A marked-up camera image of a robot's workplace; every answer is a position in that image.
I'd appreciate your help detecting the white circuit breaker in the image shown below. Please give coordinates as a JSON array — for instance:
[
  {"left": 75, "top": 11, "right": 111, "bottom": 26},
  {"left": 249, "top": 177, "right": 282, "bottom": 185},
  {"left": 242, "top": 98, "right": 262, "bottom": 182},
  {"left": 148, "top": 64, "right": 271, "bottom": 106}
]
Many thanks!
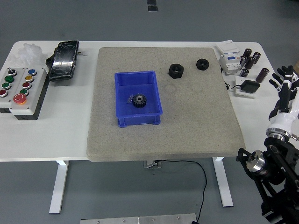
[{"left": 214, "top": 40, "right": 242, "bottom": 76}]

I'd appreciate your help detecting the white selector switch button box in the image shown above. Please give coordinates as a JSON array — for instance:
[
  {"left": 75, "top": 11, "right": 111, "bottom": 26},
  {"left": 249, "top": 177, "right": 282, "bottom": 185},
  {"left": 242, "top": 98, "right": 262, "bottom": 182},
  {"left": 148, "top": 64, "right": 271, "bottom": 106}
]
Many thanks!
[{"left": 0, "top": 67, "right": 25, "bottom": 114}]

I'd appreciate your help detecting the large black hex nut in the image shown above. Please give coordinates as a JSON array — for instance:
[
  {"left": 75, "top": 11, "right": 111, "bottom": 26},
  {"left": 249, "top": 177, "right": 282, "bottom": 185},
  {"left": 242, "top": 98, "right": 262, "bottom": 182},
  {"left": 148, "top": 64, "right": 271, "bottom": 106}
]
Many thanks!
[{"left": 168, "top": 63, "right": 185, "bottom": 79}]

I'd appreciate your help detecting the thin black adapter cable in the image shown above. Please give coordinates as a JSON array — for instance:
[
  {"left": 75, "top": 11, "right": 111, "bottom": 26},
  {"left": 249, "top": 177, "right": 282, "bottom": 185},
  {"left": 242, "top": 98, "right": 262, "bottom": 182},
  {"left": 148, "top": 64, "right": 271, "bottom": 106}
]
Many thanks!
[{"left": 223, "top": 80, "right": 242, "bottom": 91}]

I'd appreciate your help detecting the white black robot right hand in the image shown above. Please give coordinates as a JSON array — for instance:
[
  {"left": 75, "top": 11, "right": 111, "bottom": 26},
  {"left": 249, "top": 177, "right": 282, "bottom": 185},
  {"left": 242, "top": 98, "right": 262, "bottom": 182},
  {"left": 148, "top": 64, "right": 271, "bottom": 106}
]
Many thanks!
[{"left": 267, "top": 65, "right": 299, "bottom": 140}]

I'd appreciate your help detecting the white emergency stop button box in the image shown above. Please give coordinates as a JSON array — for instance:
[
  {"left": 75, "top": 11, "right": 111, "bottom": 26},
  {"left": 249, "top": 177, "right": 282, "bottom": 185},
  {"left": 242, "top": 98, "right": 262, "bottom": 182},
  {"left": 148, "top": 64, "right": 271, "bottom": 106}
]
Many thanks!
[{"left": 8, "top": 67, "right": 49, "bottom": 121}]

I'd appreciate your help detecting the black flat adapter puck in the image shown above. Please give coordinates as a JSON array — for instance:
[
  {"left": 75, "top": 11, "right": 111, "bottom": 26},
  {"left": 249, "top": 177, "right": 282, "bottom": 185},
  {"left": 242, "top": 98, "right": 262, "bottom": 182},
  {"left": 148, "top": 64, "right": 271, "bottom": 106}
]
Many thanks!
[{"left": 240, "top": 79, "right": 260, "bottom": 94}]

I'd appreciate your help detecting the grey metal plate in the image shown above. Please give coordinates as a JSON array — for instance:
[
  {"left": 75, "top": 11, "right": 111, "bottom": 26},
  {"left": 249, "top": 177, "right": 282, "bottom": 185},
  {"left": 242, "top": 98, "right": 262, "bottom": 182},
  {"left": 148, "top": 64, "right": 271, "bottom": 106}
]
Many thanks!
[{"left": 79, "top": 213, "right": 198, "bottom": 224}]

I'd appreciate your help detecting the white square plate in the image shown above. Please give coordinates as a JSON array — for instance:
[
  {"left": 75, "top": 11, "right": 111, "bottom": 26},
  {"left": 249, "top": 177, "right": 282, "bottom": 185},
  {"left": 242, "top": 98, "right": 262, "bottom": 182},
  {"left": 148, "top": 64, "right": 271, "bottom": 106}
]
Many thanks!
[{"left": 234, "top": 75, "right": 257, "bottom": 100}]

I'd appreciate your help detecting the white table leg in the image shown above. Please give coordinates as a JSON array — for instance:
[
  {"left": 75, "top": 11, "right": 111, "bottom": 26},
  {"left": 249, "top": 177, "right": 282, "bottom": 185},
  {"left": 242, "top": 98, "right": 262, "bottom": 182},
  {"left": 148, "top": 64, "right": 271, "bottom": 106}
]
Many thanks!
[
  {"left": 48, "top": 160, "right": 70, "bottom": 214},
  {"left": 212, "top": 156, "right": 234, "bottom": 208}
]

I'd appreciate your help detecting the long black power cable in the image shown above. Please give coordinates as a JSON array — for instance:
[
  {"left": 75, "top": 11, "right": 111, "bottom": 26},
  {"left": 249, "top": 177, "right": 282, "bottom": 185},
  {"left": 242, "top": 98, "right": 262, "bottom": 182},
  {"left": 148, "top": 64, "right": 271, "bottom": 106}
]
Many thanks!
[{"left": 155, "top": 159, "right": 208, "bottom": 224}]

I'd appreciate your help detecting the grey-brown felt mat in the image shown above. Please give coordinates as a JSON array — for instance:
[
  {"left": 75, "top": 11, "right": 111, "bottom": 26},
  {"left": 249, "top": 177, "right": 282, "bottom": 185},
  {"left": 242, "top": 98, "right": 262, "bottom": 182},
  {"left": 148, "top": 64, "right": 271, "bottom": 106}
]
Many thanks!
[{"left": 86, "top": 47, "right": 246, "bottom": 163}]

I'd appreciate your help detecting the crumpled clear plastic wrap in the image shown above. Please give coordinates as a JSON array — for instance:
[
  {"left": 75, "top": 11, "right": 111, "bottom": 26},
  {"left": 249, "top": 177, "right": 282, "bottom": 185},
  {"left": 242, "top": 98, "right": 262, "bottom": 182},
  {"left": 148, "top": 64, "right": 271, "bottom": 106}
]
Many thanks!
[{"left": 9, "top": 43, "right": 47, "bottom": 68}]

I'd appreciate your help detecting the black plastic-wrapped foot pedal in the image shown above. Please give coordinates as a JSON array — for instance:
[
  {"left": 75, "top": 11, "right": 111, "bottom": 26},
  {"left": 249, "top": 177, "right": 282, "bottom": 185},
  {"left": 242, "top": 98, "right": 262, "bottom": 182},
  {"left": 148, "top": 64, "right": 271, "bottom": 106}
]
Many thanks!
[{"left": 45, "top": 40, "right": 80, "bottom": 82}]

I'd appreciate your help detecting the blue plastic box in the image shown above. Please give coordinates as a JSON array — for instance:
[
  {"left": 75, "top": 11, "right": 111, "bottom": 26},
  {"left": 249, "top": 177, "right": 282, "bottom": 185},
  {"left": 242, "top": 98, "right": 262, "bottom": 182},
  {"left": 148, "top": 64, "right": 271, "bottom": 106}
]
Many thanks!
[{"left": 114, "top": 70, "right": 164, "bottom": 128}]

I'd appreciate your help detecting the large black gear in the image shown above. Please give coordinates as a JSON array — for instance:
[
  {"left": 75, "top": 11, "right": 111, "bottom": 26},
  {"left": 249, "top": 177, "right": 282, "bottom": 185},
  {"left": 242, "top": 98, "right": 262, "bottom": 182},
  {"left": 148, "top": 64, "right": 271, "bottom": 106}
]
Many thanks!
[{"left": 132, "top": 93, "right": 148, "bottom": 109}]

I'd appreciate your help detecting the silver under-table bracket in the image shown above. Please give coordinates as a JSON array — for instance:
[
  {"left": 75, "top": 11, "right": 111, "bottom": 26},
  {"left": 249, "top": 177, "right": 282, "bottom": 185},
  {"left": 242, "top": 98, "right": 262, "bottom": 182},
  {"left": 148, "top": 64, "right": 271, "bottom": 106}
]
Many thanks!
[{"left": 143, "top": 160, "right": 162, "bottom": 170}]

